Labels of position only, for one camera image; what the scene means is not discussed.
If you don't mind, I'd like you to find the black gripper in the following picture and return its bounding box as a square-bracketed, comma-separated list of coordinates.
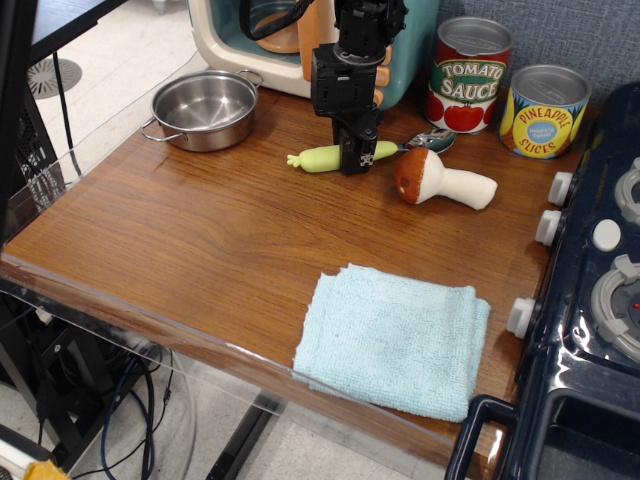
[311, 43, 384, 175]

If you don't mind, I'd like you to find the spoon with green handle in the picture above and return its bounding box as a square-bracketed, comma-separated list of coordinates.
[286, 128, 456, 173]

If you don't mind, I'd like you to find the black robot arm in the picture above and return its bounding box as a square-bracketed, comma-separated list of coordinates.
[311, 1, 408, 175]

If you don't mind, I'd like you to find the light blue folded towel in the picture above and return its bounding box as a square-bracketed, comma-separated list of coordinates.
[293, 264, 491, 422]

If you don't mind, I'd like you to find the plush mushroom toy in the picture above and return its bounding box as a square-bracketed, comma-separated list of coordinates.
[394, 148, 498, 210]

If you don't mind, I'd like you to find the toy microwave teal and cream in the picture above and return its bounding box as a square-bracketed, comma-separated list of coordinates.
[188, 1, 439, 110]

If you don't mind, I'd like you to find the tomato sauce can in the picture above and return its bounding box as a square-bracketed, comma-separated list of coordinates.
[425, 16, 514, 133]

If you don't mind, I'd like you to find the stainless steel pot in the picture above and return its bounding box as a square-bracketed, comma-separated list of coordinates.
[140, 70, 264, 152]

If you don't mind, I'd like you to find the pineapple slices can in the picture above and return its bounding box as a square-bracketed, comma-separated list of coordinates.
[499, 64, 592, 160]

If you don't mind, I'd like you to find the white stove knob rear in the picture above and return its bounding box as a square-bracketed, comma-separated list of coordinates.
[547, 172, 573, 207]

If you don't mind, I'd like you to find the white stove knob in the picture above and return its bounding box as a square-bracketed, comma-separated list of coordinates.
[547, 172, 573, 207]
[535, 210, 562, 247]
[507, 297, 535, 339]

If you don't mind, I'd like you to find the white stove knob middle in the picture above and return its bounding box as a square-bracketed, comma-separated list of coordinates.
[535, 210, 562, 247]

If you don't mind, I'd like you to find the white stove knob front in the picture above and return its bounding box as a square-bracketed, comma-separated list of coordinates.
[507, 297, 535, 339]

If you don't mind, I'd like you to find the dark blue toy stove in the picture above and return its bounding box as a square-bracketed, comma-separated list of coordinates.
[446, 83, 639, 479]

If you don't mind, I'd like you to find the blue cable on floor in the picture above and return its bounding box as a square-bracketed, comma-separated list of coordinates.
[99, 349, 156, 480]

